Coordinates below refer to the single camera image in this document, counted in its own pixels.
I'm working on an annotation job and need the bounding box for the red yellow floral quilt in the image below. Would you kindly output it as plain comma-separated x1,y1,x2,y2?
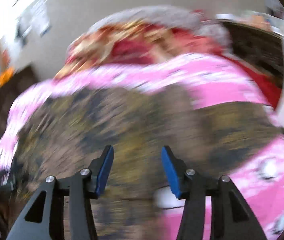
54,20,214,80

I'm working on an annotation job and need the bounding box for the dark floral batik garment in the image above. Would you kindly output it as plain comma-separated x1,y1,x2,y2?
15,85,280,239

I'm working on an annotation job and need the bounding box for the orange plastic basin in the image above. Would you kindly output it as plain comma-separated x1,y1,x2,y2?
0,66,15,87

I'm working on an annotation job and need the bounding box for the wall calendar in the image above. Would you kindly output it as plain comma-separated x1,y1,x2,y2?
31,0,51,36

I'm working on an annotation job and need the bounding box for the pink penguin print blanket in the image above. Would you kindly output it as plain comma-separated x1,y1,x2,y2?
0,54,284,239

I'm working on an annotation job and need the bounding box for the dark carved wooden headboard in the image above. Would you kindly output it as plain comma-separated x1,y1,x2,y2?
220,20,284,88

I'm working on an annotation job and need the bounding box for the dark cloth hanging on wall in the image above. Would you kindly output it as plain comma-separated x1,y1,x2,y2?
15,20,29,47

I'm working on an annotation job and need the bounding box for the dark wooden footboard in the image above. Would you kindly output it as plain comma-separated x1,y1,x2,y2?
0,64,39,135

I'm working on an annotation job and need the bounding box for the grey floral pillow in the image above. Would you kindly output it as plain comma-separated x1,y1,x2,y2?
88,5,232,52

